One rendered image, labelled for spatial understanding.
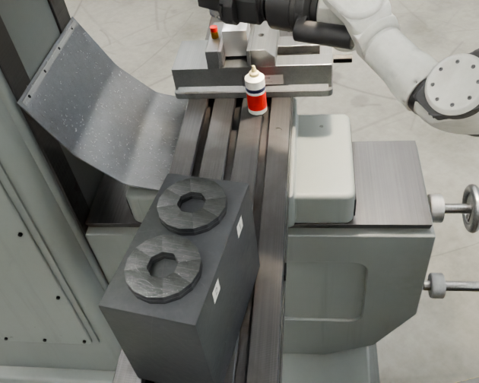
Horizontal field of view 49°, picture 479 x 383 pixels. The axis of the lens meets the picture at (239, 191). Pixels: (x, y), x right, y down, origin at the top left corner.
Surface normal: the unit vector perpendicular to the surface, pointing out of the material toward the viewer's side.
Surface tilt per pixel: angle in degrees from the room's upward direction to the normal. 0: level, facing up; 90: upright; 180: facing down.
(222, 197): 0
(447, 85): 45
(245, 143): 0
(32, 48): 90
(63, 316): 88
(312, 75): 90
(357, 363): 0
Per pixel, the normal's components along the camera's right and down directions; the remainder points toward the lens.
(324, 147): -0.11, -0.70
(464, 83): -0.63, -0.14
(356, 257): -0.10, 0.72
